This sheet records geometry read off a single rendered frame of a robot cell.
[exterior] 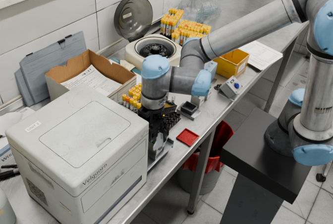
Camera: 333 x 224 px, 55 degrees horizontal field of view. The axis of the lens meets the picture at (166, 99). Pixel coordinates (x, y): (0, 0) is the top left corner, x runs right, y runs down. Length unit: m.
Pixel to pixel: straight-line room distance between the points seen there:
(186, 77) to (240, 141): 0.43
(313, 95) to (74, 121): 0.64
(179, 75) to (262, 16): 0.27
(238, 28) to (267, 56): 0.91
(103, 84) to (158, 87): 0.56
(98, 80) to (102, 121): 0.54
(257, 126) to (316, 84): 0.46
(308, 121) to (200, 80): 0.33
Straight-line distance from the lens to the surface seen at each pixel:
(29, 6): 1.30
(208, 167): 1.85
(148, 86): 0.88
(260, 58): 1.79
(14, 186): 1.20
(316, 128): 0.99
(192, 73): 0.87
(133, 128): 0.88
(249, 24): 0.91
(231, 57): 1.69
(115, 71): 1.40
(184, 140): 1.26
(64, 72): 1.43
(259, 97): 2.97
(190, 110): 1.37
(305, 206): 2.35
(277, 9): 0.90
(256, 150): 1.21
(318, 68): 0.86
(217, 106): 1.43
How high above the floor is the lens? 1.82
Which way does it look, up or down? 42 degrees down
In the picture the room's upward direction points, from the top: 5 degrees clockwise
